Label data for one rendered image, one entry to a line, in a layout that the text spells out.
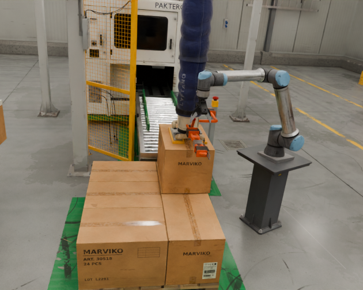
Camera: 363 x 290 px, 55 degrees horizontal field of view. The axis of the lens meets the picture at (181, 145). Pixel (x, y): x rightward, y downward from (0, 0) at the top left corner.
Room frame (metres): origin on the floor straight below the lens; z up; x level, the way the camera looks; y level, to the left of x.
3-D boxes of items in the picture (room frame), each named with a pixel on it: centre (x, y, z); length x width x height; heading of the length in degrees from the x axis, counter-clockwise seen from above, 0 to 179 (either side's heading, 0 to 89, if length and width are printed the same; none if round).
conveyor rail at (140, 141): (4.25, 0.58, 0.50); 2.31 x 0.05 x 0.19; 10
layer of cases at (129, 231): (2.44, 0.23, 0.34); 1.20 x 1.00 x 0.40; 10
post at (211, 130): (3.80, -0.34, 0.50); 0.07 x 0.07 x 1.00; 10
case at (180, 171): (2.78, -0.02, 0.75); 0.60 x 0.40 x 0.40; 10
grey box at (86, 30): (3.73, 1.08, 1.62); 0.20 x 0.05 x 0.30; 10
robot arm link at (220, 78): (2.45, -0.22, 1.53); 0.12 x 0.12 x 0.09; 30
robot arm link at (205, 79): (2.39, -0.12, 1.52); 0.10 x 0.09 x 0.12; 120
